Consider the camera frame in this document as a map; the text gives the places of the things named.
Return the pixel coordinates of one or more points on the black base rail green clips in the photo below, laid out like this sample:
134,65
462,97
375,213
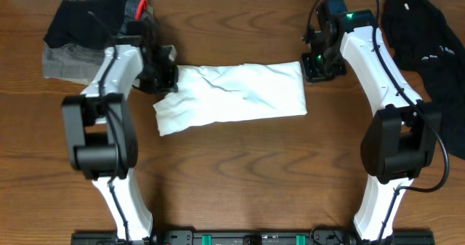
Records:
254,237

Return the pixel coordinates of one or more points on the black garment on right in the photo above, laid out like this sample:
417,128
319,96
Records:
424,43

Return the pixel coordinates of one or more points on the white t-shirt with green print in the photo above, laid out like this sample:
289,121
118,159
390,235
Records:
208,94

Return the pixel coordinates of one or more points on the black shorts with red trim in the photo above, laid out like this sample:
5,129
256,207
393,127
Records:
89,23

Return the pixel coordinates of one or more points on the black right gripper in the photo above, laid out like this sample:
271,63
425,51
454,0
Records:
312,75

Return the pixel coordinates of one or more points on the grey folded garment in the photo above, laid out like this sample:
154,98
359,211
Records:
71,62

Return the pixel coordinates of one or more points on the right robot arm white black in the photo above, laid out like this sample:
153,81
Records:
403,132

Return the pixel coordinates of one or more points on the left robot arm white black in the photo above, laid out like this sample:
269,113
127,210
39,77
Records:
102,143

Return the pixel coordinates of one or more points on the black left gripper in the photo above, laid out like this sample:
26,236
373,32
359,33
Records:
170,86

